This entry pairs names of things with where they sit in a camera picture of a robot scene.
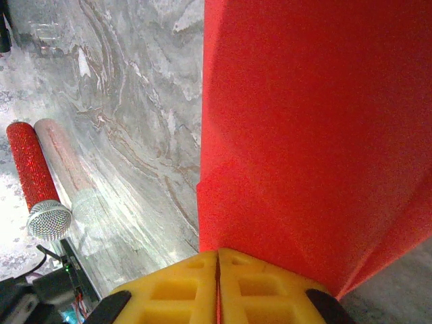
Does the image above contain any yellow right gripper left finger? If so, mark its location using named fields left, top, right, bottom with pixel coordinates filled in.
left=84, top=248, right=219, bottom=324

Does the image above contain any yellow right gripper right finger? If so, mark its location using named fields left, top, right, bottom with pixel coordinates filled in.
left=218, top=248, right=356, bottom=324

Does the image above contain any red cloth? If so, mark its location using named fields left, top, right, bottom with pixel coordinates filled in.
left=196, top=0, right=432, bottom=301

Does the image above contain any black hard case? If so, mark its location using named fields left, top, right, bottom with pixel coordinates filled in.
left=0, top=0, right=11, bottom=55

